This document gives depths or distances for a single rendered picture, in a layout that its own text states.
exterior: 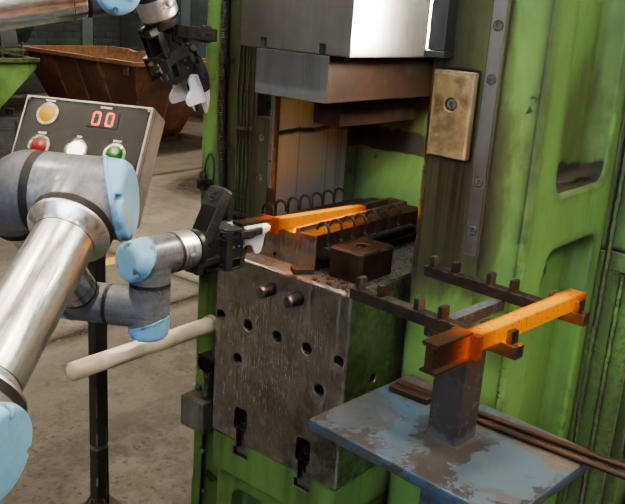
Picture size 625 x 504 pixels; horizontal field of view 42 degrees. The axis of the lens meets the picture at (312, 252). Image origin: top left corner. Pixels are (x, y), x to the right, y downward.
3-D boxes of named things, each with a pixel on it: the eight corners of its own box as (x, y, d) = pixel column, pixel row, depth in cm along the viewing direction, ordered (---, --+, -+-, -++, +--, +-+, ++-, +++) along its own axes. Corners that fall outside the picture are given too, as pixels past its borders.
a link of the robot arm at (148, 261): (111, 281, 149) (111, 236, 146) (158, 270, 157) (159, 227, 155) (139, 292, 144) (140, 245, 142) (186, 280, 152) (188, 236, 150)
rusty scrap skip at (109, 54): (133, 155, 770) (134, 62, 745) (17, 126, 880) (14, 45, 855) (224, 144, 861) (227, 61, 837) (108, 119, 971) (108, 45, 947)
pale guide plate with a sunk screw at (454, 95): (464, 161, 162) (474, 73, 157) (425, 153, 167) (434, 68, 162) (469, 160, 163) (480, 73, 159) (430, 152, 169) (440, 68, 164)
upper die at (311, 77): (326, 104, 166) (329, 55, 163) (254, 92, 178) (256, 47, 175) (435, 95, 197) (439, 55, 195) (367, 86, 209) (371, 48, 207)
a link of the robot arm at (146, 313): (119, 325, 158) (119, 270, 155) (175, 332, 157) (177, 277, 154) (103, 339, 151) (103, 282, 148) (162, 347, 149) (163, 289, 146)
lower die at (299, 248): (314, 271, 176) (317, 232, 174) (247, 249, 188) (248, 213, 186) (419, 237, 208) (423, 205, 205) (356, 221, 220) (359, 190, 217)
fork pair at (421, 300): (441, 320, 125) (443, 307, 125) (412, 309, 129) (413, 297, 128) (519, 290, 142) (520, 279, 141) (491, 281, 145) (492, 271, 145)
